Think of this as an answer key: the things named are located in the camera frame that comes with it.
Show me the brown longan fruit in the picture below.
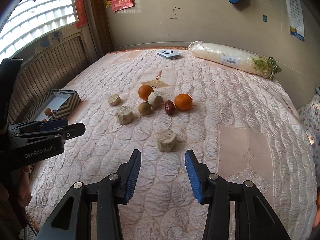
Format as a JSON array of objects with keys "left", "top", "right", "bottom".
[{"left": 44, "top": 107, "right": 52, "bottom": 116}]

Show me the dark red jujube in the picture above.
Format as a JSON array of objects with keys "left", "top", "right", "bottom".
[{"left": 164, "top": 100, "right": 175, "bottom": 115}]

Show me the small orange tangerine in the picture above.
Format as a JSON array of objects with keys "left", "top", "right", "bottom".
[{"left": 174, "top": 94, "right": 193, "bottom": 111}]

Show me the large orange with stem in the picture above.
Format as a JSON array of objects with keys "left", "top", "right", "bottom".
[{"left": 138, "top": 85, "right": 154, "bottom": 101}]

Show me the left human hand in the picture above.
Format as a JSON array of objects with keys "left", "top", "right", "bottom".
[{"left": 17, "top": 166, "right": 31, "bottom": 207}]

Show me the striped cardboard box tray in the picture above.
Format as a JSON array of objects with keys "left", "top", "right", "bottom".
[{"left": 24, "top": 89, "right": 81, "bottom": 121}]

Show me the pink quilted bedspread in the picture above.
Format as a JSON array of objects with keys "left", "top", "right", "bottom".
[{"left": 27, "top": 50, "right": 317, "bottom": 239}]

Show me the wrapped white daikon radish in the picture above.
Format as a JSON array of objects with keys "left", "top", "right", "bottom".
[{"left": 188, "top": 41, "right": 282, "bottom": 80}]

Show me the white blue flat device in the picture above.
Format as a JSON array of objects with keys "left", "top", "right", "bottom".
[{"left": 157, "top": 49, "right": 181, "bottom": 60}]

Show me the pile of clothes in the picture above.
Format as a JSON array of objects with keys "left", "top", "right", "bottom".
[{"left": 298, "top": 86, "right": 320, "bottom": 186}]

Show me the eye chart poster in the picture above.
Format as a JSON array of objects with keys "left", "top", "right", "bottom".
[{"left": 285, "top": 0, "right": 305, "bottom": 41}]

